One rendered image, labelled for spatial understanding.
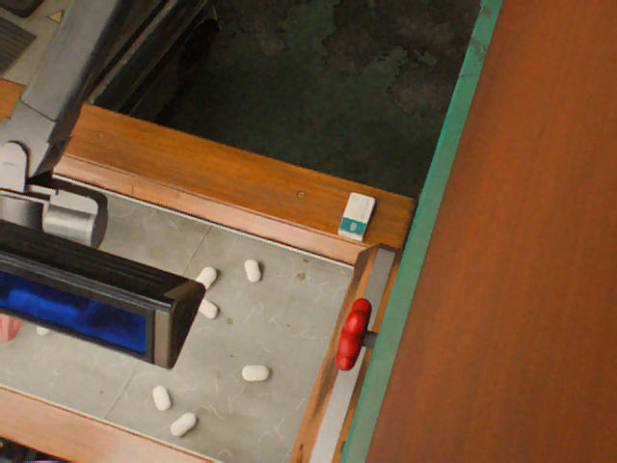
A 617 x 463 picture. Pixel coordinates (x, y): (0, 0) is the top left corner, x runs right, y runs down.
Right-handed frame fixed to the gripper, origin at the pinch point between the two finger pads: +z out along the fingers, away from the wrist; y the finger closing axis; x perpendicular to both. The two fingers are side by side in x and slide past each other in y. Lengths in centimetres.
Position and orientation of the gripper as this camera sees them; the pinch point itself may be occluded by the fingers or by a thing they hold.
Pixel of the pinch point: (10, 334)
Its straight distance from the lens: 98.5
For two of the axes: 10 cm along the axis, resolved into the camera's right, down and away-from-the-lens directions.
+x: 2.2, -2.6, 9.4
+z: -2.1, 9.3, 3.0
